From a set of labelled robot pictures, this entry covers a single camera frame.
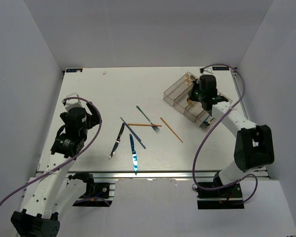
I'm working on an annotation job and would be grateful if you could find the iridescent purple spoon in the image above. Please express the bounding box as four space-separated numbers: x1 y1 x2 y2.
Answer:
202 115 214 126

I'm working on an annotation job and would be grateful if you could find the orange chopstick horizontal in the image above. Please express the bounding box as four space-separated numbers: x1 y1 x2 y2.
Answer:
127 123 162 127

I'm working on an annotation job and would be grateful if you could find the clear compartment organizer tray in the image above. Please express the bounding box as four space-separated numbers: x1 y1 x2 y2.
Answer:
163 72 216 131

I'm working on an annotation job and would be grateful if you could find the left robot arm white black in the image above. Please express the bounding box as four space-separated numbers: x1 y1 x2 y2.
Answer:
11 97 102 237

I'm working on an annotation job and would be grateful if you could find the orange chopstick diagonal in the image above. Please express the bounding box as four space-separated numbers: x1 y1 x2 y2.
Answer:
160 117 183 143

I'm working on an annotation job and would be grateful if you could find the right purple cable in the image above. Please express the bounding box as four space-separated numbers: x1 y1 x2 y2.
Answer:
191 64 259 204

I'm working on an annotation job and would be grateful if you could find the black spoon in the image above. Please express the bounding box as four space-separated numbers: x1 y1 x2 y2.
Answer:
199 118 215 129

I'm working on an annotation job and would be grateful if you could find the blue label corner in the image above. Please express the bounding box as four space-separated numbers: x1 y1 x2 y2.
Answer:
212 66 229 71
65 68 83 73

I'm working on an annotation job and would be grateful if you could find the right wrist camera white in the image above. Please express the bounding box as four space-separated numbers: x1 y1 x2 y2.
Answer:
199 67 214 75

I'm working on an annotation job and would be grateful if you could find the blue label left corner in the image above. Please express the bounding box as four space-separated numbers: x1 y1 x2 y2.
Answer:
65 68 83 73

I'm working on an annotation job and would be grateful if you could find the black handle silver knife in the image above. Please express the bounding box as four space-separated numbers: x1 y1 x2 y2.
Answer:
109 123 125 159

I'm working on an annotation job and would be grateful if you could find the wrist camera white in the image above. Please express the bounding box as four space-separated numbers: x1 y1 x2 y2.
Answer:
62 93 83 112
199 67 214 75

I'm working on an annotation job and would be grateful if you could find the blue label right corner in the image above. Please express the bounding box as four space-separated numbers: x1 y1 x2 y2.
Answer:
212 66 229 71

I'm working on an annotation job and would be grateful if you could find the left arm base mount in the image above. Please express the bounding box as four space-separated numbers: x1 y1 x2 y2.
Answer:
67 172 115 207

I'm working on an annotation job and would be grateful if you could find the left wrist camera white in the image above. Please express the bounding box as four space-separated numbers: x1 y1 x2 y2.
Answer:
62 93 83 112

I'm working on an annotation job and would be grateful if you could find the iridescent green fork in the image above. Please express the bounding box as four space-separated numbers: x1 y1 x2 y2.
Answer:
136 106 160 132

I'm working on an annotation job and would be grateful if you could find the blue iridescent knife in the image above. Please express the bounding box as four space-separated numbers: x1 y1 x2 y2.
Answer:
129 134 138 175

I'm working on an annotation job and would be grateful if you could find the purple cable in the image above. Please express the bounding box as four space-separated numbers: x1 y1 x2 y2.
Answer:
191 64 259 204
0 97 102 237

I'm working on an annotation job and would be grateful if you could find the ornate gold fork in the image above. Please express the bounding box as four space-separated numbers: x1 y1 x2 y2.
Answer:
185 73 195 105

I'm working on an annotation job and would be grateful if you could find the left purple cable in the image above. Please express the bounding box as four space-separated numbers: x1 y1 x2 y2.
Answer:
0 97 102 237

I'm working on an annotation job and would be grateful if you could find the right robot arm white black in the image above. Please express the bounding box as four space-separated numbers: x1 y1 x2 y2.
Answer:
189 75 275 197

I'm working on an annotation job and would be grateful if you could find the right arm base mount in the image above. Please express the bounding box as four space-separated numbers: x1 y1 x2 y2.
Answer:
191 184 244 210

